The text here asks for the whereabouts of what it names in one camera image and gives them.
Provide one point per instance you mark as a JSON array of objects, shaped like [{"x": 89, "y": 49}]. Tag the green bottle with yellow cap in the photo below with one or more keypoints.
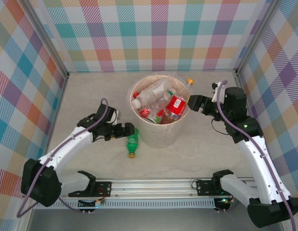
[{"x": 132, "y": 144}]

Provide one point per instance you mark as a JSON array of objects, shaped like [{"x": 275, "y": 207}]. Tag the large red-label bottle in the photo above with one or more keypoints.
[{"x": 177, "y": 103}]

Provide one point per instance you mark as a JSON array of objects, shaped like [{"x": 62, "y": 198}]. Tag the red-capped cola bottle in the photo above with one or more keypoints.
[{"x": 144, "y": 112}]

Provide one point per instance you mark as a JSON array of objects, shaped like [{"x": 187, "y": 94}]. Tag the clear bottle with white label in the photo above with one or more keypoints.
[{"x": 151, "y": 92}]

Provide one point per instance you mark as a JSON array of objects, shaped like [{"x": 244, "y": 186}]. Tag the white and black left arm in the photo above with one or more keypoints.
[{"x": 67, "y": 144}]

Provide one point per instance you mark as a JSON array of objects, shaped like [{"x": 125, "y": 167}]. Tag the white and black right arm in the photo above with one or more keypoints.
[{"x": 262, "y": 163}]

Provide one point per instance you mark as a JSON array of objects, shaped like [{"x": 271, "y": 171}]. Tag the beige round plastic bin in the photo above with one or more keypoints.
[{"x": 161, "y": 137}]

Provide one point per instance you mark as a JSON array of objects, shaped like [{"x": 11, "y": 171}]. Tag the small connector board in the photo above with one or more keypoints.
[
  {"x": 224, "y": 201},
  {"x": 97, "y": 203}
]

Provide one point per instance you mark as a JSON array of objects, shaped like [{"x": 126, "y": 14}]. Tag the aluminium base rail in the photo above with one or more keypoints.
[{"x": 151, "y": 188}]

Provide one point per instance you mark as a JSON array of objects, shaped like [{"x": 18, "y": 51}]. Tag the aluminium frame post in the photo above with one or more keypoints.
[
  {"x": 256, "y": 36},
  {"x": 48, "y": 41}
]

